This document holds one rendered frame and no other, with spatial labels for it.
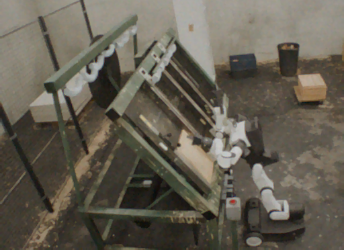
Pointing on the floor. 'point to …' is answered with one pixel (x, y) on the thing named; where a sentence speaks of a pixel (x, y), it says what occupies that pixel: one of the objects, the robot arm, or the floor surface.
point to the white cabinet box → (194, 28)
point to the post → (234, 234)
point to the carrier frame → (146, 216)
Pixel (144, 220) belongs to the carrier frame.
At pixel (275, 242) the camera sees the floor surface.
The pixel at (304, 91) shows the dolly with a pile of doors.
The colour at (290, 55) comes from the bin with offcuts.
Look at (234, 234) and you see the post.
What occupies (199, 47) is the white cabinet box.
